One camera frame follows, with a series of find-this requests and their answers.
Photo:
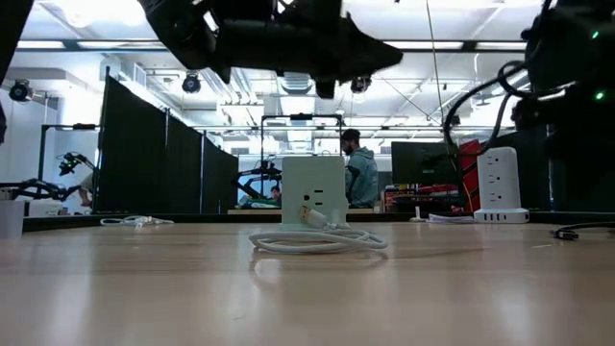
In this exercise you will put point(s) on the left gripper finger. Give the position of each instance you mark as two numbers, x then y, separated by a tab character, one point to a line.
360	43
365	65

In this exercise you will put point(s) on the mint green cube power strip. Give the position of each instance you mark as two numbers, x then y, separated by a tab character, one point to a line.
312	178

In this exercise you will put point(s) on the white tower power strip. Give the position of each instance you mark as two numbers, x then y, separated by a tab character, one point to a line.
499	178

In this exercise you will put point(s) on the black background robot arm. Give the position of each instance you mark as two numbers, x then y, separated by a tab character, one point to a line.
38	188
262	171

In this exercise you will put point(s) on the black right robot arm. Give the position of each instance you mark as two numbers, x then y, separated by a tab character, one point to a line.
572	57

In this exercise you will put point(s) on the black ceiling spotlight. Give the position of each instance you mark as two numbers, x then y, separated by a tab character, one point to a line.
191	84
20	91
360	85

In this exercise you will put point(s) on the black computer monitor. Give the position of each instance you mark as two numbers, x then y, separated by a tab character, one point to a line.
423	163

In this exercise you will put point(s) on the cluttered background workbench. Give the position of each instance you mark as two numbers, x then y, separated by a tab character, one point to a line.
418	197

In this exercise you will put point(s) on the red storage rack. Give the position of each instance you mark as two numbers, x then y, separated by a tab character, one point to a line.
471	163

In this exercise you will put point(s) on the linear ceiling light strip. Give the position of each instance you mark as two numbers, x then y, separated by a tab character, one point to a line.
120	44

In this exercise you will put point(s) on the white equipment box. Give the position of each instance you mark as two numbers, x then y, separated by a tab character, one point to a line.
43	207

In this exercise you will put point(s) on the white plastic cup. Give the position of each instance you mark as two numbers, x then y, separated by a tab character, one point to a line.
10	218

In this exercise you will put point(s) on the silver ceiling air duct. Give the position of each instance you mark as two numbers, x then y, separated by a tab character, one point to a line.
296	84

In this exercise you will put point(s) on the black background rig frame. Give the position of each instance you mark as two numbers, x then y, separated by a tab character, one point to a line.
72	127
301	116

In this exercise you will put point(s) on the black aluminium table frame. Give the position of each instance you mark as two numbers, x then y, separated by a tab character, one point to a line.
216	217

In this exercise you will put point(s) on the black partition wall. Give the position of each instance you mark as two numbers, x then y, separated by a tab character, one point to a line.
134	158
533	168

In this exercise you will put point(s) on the black gantry post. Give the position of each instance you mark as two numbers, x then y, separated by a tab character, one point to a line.
9	24

